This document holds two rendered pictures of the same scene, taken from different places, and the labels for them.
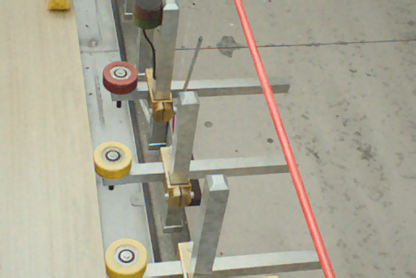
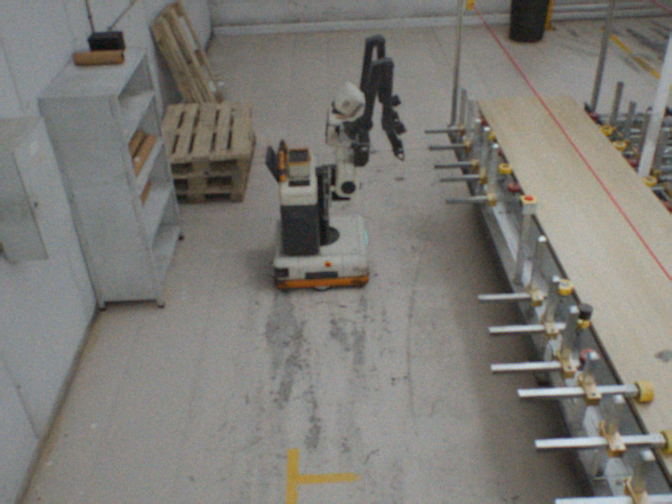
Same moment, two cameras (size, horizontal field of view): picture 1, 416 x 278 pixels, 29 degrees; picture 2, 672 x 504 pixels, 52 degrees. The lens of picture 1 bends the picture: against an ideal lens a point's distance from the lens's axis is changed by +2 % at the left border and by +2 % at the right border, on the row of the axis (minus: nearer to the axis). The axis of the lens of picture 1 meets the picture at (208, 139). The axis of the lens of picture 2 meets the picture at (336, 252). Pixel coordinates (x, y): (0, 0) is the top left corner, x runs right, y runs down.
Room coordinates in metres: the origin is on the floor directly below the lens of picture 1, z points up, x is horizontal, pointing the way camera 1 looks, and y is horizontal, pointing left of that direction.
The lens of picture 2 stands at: (3.69, -0.13, 2.95)
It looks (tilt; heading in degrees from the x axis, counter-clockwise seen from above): 34 degrees down; 198
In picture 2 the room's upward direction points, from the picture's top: 3 degrees counter-clockwise
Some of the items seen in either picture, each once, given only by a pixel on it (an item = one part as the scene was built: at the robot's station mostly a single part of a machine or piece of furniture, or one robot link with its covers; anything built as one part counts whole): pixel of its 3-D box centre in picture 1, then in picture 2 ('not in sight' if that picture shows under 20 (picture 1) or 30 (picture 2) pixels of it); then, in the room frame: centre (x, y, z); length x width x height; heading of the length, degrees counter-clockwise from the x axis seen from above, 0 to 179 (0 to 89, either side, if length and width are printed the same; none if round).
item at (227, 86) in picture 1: (201, 89); (541, 368); (1.40, 0.04, 0.84); 0.43 x 0.03 x 0.04; 108
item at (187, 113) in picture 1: (178, 175); (548, 318); (1.09, 0.05, 0.87); 0.04 x 0.04 x 0.48; 18
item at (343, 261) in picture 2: not in sight; (321, 249); (-0.21, -1.50, 0.16); 0.67 x 0.64 x 0.25; 108
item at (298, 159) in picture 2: not in sight; (298, 162); (-0.18, -1.61, 0.87); 0.23 x 0.15 x 0.11; 18
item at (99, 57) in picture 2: not in sight; (99, 57); (0.05, -2.82, 1.59); 0.30 x 0.08 x 0.08; 108
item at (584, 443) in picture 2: not in sight; (604, 442); (1.85, 0.26, 0.95); 0.50 x 0.04 x 0.04; 108
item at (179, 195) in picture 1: (175, 176); (548, 326); (1.11, 0.06, 0.84); 0.14 x 0.06 x 0.05; 18
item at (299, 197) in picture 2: not in sight; (304, 199); (-0.18, -1.59, 0.59); 0.55 x 0.34 x 0.83; 18
